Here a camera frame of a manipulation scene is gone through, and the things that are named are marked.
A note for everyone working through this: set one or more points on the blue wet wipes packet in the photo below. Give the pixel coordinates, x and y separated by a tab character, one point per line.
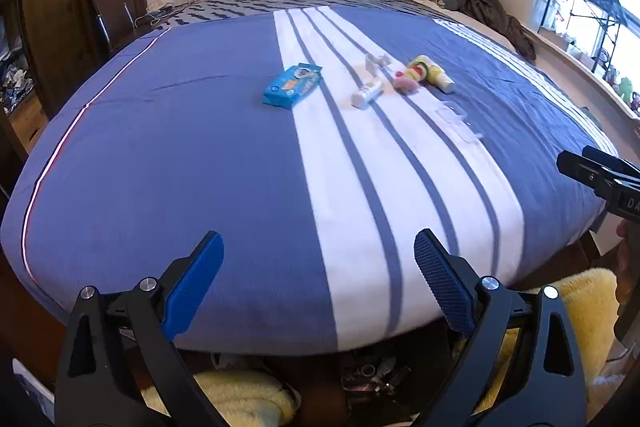
292	86

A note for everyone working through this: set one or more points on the person's right hand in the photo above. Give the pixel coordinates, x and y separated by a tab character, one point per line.
627	267

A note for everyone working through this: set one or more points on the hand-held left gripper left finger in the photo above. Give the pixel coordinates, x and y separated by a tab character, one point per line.
192	287

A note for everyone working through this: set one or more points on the small white printed bottle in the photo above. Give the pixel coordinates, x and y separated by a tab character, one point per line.
367	93

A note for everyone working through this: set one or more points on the pile of mixed clothes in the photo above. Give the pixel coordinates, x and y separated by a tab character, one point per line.
17	87

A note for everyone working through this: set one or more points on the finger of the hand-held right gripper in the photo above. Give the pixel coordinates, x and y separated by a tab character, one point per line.
610	162
580	169

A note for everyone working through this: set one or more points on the white yellow bottle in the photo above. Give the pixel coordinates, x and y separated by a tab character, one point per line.
441	78

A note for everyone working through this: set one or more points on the white flat panel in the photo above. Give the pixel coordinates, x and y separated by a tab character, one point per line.
32	387

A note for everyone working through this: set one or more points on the blue white striped blanket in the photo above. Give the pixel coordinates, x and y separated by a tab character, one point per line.
200	182

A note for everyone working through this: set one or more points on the dark wooden nightstand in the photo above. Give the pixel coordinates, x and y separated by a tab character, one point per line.
160	14

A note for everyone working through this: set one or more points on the green frog plush toy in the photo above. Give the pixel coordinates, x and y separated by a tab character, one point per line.
626	88

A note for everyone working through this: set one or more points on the yellow fluffy rug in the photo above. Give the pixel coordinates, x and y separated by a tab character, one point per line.
585	297

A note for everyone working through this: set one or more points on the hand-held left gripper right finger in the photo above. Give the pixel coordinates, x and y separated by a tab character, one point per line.
445	287

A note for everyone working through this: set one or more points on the pink fluffy toy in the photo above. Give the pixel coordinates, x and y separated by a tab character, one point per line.
406	83

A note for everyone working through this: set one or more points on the dark chair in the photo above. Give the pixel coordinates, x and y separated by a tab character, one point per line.
97	12

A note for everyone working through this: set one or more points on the green red round toy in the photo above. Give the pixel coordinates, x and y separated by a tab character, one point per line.
419	68

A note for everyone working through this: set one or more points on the clear plastic wrapper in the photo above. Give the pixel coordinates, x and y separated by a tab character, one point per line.
457	123

